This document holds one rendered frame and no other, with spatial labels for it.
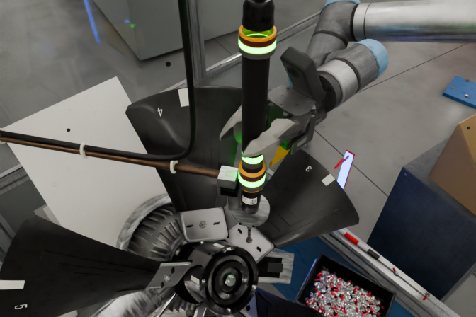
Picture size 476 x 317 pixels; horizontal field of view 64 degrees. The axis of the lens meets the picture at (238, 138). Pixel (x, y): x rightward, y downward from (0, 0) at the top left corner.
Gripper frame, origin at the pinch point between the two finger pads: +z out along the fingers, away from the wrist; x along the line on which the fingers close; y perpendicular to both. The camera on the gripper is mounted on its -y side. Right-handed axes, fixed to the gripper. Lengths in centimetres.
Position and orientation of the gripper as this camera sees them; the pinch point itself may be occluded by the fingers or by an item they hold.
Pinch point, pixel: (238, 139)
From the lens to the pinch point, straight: 53.6
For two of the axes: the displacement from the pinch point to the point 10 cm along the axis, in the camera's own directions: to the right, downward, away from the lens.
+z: -7.3, 4.9, -4.8
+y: 0.0, 7.0, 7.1
